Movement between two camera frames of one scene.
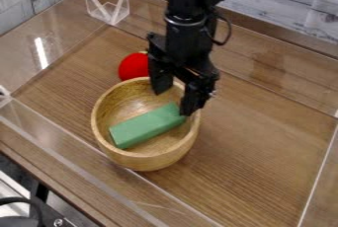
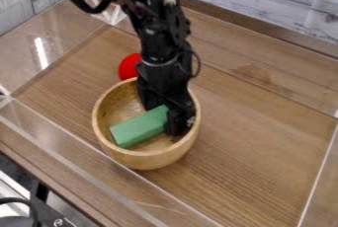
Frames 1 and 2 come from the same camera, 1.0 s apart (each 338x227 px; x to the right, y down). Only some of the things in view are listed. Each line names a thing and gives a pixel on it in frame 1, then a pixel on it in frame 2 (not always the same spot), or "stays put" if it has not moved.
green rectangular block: [147, 125] stays put
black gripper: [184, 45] -> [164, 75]
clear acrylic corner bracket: [110, 13] stays put
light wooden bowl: [123, 103] stays put
